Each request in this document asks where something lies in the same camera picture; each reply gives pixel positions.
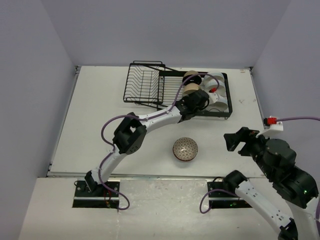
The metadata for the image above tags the white bowl middle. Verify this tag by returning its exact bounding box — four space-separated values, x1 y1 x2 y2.
204 79 226 93

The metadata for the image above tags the black wire dish rack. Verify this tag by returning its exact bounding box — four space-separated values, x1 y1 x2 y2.
123 61 233 119

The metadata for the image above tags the beige bowl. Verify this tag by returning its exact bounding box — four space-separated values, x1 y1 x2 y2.
182 83 200 97

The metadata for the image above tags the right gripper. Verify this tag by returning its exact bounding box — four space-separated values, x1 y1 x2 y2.
223 125 275 178

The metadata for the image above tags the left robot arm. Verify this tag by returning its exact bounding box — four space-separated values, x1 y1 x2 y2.
84 89 210 197

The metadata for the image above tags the white bowl front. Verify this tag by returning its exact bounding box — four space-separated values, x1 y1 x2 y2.
208 94 228 112

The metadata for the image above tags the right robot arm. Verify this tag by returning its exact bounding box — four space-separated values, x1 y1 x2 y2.
223 127 320 240

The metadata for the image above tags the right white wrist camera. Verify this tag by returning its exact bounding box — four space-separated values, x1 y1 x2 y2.
256 116 284 138

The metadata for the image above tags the tan black bowl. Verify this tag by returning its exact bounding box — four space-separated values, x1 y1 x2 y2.
182 70 202 86

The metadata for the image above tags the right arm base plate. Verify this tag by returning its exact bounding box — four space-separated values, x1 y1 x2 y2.
207 177 252 209

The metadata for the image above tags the white bowl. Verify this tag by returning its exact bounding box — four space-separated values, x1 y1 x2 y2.
204 79 226 93
203 71 225 83
208 94 228 112

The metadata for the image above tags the white bowl back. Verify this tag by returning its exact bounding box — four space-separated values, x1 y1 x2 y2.
203 71 225 83

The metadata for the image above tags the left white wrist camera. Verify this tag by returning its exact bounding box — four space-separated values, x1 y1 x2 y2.
208 87 219 102

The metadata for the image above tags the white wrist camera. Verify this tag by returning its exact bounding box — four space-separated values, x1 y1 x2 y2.
256 116 284 138
208 87 219 102

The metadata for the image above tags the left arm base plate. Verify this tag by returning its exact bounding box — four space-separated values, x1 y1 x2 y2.
72 180 120 209

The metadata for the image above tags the brown patterned bowl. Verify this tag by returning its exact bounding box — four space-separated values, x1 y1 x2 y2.
172 137 199 162

